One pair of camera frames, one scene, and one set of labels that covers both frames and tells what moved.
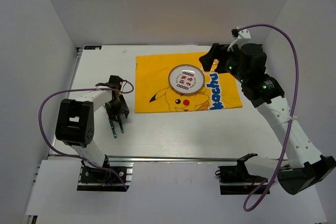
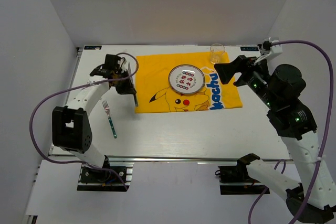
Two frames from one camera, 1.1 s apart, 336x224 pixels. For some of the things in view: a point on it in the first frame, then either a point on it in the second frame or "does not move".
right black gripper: [220, 52] → [226, 71]
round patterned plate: [186, 79] does not move
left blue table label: [98, 48] does not move
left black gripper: [123, 109] → [128, 89]
